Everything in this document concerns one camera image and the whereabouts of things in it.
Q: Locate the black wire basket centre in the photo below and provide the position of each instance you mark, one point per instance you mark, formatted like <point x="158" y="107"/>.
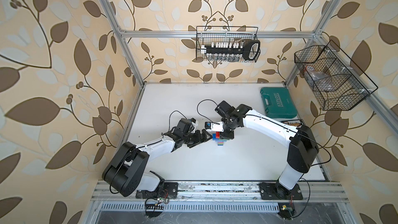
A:
<point x="205" y="35"/>

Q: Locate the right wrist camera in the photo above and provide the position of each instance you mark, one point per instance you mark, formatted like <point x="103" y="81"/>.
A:
<point x="230" y="113"/>

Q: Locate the small electronics board right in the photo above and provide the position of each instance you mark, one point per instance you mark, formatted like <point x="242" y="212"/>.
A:
<point x="286" y="211"/>

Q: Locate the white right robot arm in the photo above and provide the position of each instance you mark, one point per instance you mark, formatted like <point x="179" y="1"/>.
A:
<point x="300" y="141"/>

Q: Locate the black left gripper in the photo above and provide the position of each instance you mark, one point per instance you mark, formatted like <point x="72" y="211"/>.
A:
<point x="199" y="134"/>

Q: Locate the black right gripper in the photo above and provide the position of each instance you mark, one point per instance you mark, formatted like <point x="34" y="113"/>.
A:
<point x="228" y="136"/>

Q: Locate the black wire basket right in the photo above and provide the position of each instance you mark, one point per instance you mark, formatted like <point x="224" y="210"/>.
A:
<point x="337" y="81"/>

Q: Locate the green plastic tool case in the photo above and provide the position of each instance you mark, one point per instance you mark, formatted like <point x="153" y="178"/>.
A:
<point x="278" y="103"/>

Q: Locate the small electronics board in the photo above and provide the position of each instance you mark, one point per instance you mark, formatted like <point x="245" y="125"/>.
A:
<point x="155" y="206"/>
<point x="286" y="211"/>

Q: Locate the small electronics board left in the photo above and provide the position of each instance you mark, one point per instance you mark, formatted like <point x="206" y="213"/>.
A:
<point x="155" y="206"/>

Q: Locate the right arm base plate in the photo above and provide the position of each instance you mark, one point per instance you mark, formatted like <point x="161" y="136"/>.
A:
<point x="275" y="191"/>

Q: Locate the plastic bag in basket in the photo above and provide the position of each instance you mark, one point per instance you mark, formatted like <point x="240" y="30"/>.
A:
<point x="320" y="81"/>

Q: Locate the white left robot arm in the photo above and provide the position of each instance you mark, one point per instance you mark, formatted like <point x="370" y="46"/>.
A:
<point x="125" y="173"/>

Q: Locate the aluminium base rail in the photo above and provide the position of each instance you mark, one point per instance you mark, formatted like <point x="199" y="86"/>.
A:
<point x="248" y="191"/>

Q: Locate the black socket set holder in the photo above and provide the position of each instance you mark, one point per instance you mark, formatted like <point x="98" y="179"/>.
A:
<point x="245" y="50"/>

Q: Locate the black charging board with connectors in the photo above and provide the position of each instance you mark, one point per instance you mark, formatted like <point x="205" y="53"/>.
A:
<point x="294" y="122"/>

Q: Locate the black wire basket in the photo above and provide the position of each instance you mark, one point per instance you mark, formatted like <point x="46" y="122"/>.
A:
<point x="205" y="35"/>
<point x="337" y="81"/>

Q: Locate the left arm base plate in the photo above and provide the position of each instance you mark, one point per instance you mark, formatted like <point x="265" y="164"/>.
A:
<point x="170" y="187"/>

